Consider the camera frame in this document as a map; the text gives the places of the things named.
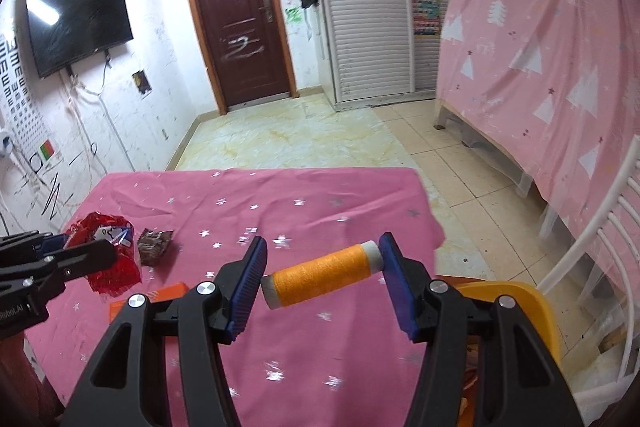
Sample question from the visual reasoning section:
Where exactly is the white louvered wardrobe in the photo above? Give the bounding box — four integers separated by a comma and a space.
305, 0, 458, 112

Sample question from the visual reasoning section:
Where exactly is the eye chart wall poster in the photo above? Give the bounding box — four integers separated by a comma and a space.
0, 27, 51, 168

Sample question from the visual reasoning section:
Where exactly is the red wrapper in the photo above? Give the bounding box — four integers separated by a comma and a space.
64, 213, 142, 298

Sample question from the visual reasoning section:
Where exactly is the colourful chart poster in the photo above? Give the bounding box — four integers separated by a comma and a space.
407, 0, 442, 38

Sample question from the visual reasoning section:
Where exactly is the yellow plastic trash bin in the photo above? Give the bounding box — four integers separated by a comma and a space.
452, 281, 561, 427

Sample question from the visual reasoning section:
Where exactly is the orange thread spool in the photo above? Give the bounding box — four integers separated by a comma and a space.
260, 240, 385, 311

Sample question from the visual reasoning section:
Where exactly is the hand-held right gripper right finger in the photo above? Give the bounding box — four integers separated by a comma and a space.
378, 233, 586, 427

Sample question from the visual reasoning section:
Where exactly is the brown crumpled wrapper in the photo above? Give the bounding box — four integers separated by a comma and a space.
136, 228, 174, 266

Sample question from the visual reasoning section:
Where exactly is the pink star tablecloth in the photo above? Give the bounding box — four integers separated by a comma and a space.
22, 167, 447, 427

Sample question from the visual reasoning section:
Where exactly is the brown door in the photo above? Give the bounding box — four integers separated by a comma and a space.
179, 0, 301, 116

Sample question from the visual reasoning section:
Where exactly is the white metal chair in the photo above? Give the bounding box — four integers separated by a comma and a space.
537, 157, 640, 408

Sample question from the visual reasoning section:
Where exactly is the pink tree-print bed curtain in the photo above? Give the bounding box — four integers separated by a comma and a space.
436, 0, 640, 253

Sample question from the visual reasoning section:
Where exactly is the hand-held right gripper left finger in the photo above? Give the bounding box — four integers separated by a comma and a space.
61, 235, 269, 427

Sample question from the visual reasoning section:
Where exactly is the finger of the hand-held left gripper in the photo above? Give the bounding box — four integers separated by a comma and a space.
0, 239, 119, 303
0, 230, 69, 264

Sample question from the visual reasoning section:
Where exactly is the orange box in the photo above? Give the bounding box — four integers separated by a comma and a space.
109, 283, 190, 324

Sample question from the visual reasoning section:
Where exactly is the black wall television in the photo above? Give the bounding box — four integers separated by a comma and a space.
25, 0, 135, 80

